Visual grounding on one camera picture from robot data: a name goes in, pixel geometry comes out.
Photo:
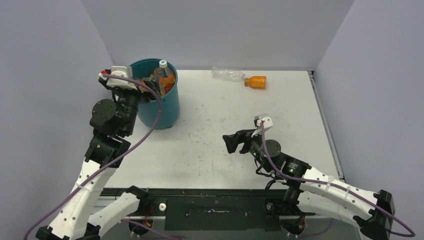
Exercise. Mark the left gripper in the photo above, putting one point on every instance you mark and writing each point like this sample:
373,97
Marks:
145,97

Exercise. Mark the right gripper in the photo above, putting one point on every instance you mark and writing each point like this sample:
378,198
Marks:
242,135

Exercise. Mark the large orange tea bottle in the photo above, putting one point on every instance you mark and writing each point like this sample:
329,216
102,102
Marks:
165,77

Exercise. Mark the orange juice bottle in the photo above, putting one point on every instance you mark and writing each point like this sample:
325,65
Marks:
256,82

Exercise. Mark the clear crushed bottle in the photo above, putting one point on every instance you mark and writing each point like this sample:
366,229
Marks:
227,74

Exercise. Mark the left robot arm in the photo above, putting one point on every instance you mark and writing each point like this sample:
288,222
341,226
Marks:
112,120

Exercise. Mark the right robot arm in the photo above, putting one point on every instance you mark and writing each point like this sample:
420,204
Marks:
312,191

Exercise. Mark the teal plastic bin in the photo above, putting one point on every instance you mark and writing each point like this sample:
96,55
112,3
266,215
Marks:
170,104

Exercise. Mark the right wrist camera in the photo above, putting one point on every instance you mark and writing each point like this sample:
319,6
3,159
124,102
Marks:
263,121

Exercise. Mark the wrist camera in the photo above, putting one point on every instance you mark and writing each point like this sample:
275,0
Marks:
263,121
119,71

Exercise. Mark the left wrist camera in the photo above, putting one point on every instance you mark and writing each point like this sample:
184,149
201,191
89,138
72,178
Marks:
119,71

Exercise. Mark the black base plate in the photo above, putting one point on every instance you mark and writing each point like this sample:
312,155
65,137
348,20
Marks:
216,209

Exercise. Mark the aluminium frame rail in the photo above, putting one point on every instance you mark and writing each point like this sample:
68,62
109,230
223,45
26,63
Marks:
331,143

